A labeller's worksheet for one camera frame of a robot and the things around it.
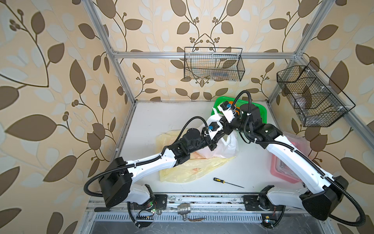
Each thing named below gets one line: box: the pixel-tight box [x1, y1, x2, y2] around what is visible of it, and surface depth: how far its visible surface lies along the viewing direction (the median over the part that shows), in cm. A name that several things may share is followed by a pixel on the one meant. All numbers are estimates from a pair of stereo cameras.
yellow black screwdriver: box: [213, 177, 245, 189], surface depth 82 cm
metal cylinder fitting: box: [177, 203, 191, 215], surface depth 71 cm
